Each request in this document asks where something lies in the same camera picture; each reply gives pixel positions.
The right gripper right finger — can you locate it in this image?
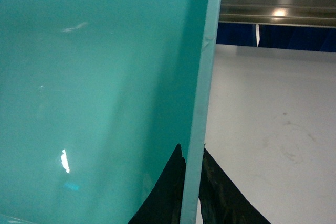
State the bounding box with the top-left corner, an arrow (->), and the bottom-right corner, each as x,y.
199,149 -> 269,224

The turquoise plastic bin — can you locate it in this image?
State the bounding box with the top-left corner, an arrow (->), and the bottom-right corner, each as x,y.
1,0 -> 221,223

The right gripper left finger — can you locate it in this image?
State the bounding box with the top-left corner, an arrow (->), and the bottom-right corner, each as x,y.
129,144 -> 186,224

